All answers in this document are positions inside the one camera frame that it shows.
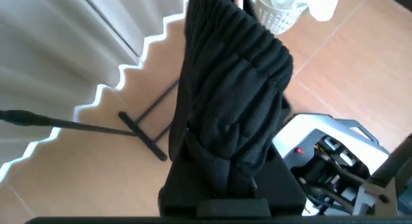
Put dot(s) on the black shorts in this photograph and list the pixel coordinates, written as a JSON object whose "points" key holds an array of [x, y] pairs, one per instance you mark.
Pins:
{"points": [[231, 89]]}

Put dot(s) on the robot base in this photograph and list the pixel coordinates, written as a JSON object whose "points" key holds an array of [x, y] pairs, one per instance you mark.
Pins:
{"points": [[305, 134]]}

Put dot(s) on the black clothes rack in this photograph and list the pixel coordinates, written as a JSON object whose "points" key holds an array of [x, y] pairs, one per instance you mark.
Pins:
{"points": [[141, 135]]}

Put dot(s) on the white laundry basket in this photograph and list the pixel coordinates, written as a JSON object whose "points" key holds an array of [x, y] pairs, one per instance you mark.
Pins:
{"points": [[280, 19]]}

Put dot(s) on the white garment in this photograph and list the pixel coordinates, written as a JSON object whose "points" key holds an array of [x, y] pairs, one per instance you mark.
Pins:
{"points": [[322, 5]]}

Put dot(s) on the beige curtain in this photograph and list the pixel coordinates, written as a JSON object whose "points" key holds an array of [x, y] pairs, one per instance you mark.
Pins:
{"points": [[48, 56]]}

